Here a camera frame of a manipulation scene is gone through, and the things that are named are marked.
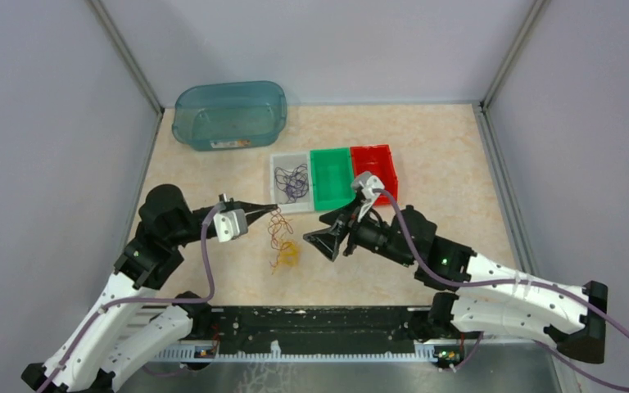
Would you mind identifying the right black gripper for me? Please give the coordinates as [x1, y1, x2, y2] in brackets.
[304, 194, 414, 267]

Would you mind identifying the black thin cable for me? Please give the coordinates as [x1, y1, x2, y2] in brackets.
[274, 165, 311, 205]

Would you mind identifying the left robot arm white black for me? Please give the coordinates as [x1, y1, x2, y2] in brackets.
[21, 184, 278, 392]

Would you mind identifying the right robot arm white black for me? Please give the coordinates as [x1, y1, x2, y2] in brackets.
[303, 206, 609, 364]

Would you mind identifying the white plastic bin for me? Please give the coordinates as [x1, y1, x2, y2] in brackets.
[269, 151, 315, 215]

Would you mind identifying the green plastic bin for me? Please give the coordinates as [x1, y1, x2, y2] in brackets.
[310, 147, 355, 211]

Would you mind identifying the red plastic bin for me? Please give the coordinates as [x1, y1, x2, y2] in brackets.
[350, 144, 399, 200]

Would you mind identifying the teal transparent plastic tub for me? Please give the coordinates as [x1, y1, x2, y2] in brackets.
[171, 81, 288, 151]

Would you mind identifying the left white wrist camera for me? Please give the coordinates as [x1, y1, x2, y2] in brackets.
[213, 210, 248, 242]

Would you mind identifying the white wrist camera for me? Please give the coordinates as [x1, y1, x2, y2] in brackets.
[351, 171, 385, 207]
[213, 210, 248, 242]

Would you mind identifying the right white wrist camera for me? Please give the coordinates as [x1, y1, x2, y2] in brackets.
[351, 171, 385, 207]

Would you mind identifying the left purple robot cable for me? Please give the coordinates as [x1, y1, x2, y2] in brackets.
[35, 201, 227, 393]

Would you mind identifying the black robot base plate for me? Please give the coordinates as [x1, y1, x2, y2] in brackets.
[188, 306, 460, 355]

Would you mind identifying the white slotted cable duct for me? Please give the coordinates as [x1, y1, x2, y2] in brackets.
[152, 343, 439, 364]

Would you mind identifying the left aluminium frame post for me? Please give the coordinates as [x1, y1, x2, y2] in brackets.
[85, 0, 164, 115]

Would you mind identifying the aluminium frame post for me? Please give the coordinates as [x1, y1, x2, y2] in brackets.
[481, 0, 551, 113]
[85, 0, 164, 115]

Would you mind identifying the right aluminium frame post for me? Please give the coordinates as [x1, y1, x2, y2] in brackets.
[481, 0, 551, 113]

